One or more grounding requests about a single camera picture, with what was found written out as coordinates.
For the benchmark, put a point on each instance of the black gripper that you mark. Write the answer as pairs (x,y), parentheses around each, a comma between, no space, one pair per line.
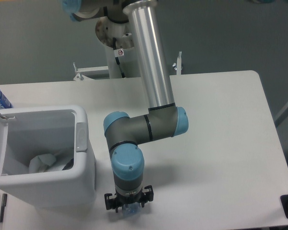
(114,201)

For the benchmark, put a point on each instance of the clear plastic water bottle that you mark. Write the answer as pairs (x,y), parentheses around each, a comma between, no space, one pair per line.
(131,209)

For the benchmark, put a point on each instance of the white plastic bag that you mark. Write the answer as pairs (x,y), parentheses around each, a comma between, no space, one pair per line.
(52,162)

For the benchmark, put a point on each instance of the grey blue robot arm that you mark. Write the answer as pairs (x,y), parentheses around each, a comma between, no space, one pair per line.
(164,119)

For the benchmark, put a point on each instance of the white trash can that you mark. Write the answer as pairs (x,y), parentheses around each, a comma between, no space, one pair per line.
(28,132)

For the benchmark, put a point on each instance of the white left table bracket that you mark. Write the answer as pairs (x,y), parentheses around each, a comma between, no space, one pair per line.
(90,73)

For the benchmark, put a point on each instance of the white table bracket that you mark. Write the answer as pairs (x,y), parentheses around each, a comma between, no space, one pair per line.
(90,73)
(177,66)

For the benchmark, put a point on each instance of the white right table bracket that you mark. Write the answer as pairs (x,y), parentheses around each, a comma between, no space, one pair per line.
(177,66)

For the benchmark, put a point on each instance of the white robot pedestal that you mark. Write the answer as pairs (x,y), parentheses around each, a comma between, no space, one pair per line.
(118,43)

